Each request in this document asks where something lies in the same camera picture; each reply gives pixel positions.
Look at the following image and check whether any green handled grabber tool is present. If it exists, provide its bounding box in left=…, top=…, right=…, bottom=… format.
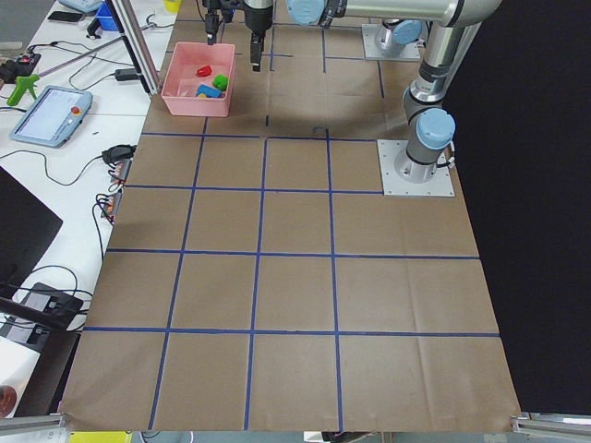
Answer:
left=6, top=74, right=40, bottom=106

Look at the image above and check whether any aluminium frame post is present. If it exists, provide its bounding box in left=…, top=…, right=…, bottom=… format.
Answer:
left=105, top=0, right=160, bottom=95

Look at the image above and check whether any blue plastic bin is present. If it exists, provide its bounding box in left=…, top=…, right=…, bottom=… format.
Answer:
left=95, top=1, right=118, bottom=31

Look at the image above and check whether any black power adapter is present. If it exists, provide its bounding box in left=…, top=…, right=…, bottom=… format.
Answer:
left=114, top=68, right=139, bottom=82

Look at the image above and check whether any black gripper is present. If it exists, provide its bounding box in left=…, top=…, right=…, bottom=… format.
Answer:
left=244, top=0, right=273, bottom=72
left=202, top=0, right=240, bottom=45

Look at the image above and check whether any blue toy block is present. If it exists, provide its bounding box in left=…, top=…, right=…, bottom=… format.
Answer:
left=195, top=84, right=224, bottom=99

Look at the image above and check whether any green toy block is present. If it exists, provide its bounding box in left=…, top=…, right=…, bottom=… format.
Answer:
left=211, top=74, right=229, bottom=91

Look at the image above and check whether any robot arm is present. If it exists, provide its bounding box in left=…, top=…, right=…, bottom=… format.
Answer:
left=197, top=1, right=423, bottom=70
left=223, top=1, right=499, bottom=162

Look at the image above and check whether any pink plastic box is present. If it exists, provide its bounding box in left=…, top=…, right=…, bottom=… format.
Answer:
left=161, top=42, right=235, bottom=117

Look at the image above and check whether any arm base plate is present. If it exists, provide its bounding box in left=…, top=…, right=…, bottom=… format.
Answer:
left=377, top=139, right=455, bottom=198
left=362, top=20, right=423, bottom=62

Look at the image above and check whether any teach pendant tablet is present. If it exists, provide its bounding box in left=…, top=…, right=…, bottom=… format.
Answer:
left=9, top=86, right=93, bottom=148

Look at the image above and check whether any red toy block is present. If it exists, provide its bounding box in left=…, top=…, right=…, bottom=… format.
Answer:
left=196, top=65, right=212, bottom=78

